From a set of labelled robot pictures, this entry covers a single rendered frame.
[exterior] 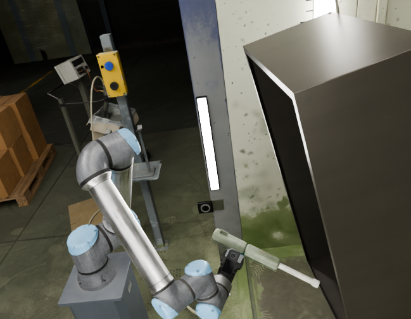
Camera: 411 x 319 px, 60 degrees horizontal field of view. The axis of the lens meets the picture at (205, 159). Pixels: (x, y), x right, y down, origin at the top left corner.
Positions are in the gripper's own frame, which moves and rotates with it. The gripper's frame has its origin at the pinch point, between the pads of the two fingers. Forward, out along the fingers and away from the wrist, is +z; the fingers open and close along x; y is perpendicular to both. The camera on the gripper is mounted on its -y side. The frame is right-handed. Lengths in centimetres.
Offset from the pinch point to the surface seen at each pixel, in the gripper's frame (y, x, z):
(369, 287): -28, 45, -21
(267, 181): 6, -2, 79
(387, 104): -87, 22, -29
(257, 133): -24, -17, 73
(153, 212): 65, -71, 72
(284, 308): 62, 37, 41
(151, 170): 20, -73, 56
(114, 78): -33, -106, 53
